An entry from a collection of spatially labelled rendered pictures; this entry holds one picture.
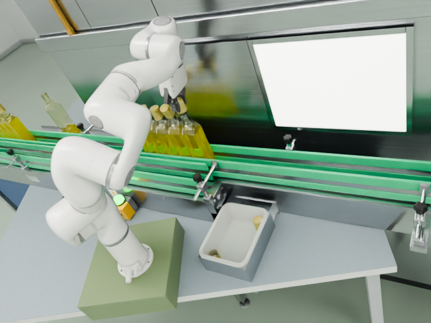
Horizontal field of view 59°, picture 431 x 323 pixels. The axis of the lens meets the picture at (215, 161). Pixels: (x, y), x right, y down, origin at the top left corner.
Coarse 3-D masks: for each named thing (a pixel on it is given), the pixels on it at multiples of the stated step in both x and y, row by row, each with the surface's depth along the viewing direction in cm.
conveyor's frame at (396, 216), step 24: (0, 168) 201; (120, 192) 158; (144, 192) 148; (168, 192) 142; (240, 192) 137; (264, 192) 130; (288, 192) 124; (312, 192) 120; (192, 216) 145; (216, 216) 142; (312, 216) 128; (336, 216) 122; (360, 216) 117; (384, 216) 112; (408, 216) 108
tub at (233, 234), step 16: (224, 208) 133; (240, 208) 132; (256, 208) 128; (224, 224) 133; (240, 224) 134; (208, 240) 126; (224, 240) 132; (240, 240) 130; (256, 240) 119; (208, 256) 120; (224, 256) 127; (240, 256) 125
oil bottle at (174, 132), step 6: (174, 126) 133; (180, 126) 133; (168, 132) 135; (174, 132) 133; (180, 132) 133; (174, 138) 136; (180, 138) 134; (174, 144) 138; (180, 144) 137; (186, 144) 136; (180, 150) 139; (186, 150) 138; (192, 156) 140
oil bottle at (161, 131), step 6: (168, 120) 137; (156, 126) 137; (162, 126) 136; (168, 126) 136; (156, 132) 138; (162, 132) 136; (162, 138) 139; (168, 138) 137; (162, 144) 142; (168, 144) 140; (168, 150) 143; (174, 150) 141
